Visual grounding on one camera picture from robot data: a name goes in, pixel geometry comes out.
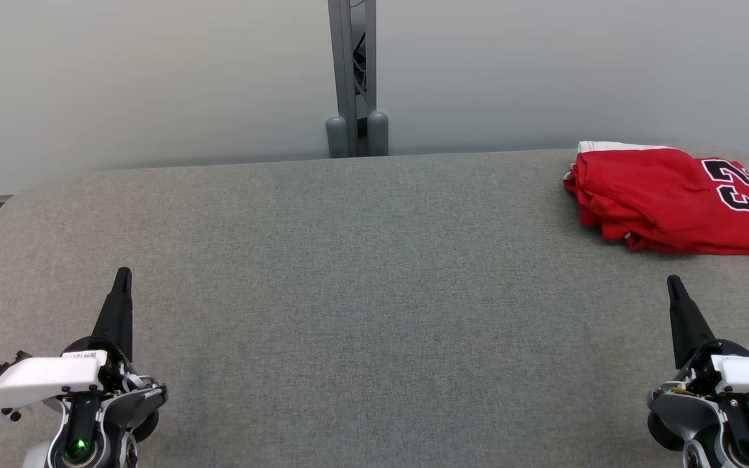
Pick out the red white numbered t-shirt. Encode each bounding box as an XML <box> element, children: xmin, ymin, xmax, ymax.
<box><xmin>628</xmin><ymin>153</ymin><xmax>749</xmax><ymax>259</ymax></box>

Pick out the grey metal partition post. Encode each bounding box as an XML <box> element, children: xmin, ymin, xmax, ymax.
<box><xmin>326</xmin><ymin>0</ymin><xmax>389</xmax><ymax>158</ymax></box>

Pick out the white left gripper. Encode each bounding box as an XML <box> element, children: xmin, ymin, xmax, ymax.
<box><xmin>0</xmin><ymin>267</ymin><xmax>167</xmax><ymax>417</ymax></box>

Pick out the red white jersey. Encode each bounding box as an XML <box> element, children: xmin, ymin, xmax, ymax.
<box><xmin>563</xmin><ymin>141</ymin><xmax>707</xmax><ymax>251</ymax></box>

